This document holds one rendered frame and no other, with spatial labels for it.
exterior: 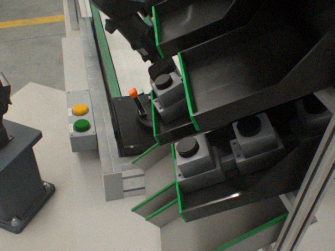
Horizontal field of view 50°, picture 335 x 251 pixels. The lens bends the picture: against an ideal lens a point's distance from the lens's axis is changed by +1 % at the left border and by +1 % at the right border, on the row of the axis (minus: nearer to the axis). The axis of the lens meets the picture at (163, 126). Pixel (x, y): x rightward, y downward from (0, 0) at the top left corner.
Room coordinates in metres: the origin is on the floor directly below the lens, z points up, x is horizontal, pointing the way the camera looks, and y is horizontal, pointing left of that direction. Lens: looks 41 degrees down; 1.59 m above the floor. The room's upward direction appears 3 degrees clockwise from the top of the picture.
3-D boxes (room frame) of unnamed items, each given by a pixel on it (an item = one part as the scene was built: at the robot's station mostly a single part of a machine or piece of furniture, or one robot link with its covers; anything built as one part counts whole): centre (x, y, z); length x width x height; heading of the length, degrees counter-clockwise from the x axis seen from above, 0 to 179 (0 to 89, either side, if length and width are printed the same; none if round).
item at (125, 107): (0.76, 0.01, 0.96); 0.24 x 0.24 x 0.02; 16
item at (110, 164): (0.98, 0.23, 0.91); 0.89 x 0.06 x 0.11; 16
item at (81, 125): (0.72, 0.22, 0.96); 0.04 x 0.04 x 0.02
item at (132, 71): (1.06, 0.07, 0.91); 0.84 x 0.28 x 0.10; 16
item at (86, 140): (0.78, 0.24, 0.93); 0.21 x 0.07 x 0.06; 16
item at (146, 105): (0.76, 0.01, 0.98); 0.14 x 0.14 x 0.02
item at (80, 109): (0.78, 0.24, 0.96); 0.04 x 0.04 x 0.02
